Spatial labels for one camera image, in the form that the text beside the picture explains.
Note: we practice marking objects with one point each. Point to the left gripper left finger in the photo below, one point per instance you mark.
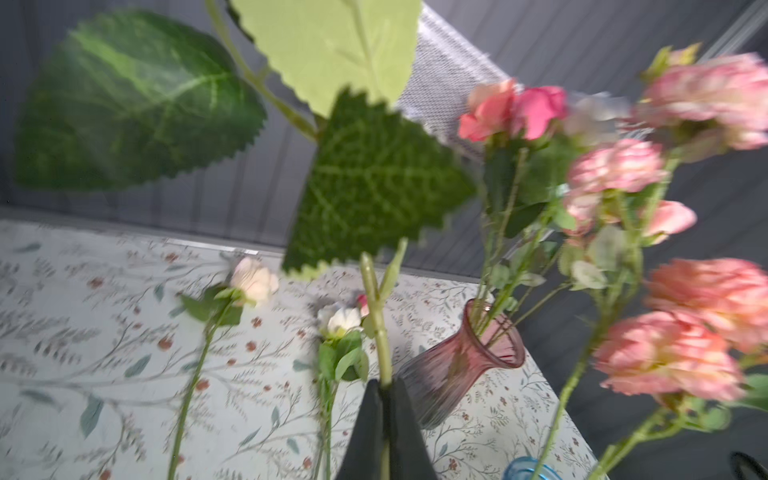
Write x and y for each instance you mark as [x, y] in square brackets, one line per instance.
[363, 457]

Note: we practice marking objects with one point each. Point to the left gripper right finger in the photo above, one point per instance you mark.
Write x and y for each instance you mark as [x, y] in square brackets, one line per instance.
[408, 455]

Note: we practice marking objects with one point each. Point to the red pink glass vase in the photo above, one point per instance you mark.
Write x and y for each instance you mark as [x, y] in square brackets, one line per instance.
[437, 379]

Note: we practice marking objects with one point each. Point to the blue purple glass vase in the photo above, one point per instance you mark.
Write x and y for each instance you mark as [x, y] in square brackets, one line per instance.
[522, 468]

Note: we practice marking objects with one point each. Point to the pink rose large leaves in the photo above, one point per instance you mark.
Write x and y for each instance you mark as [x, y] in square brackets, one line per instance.
[132, 96]

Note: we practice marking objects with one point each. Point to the pale pink flower spray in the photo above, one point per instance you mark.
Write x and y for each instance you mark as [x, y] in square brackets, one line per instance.
[689, 334]

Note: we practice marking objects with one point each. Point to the magenta rose stem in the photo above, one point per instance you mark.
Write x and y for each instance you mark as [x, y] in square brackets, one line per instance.
[520, 171]

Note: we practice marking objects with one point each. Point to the white pink bud spray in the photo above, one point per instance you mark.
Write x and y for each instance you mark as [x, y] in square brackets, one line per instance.
[341, 358]

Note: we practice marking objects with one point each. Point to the floral patterned table mat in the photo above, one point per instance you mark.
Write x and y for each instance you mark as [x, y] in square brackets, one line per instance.
[97, 350]

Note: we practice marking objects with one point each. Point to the white wire mesh basket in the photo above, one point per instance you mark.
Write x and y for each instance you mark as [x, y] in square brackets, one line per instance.
[445, 70]

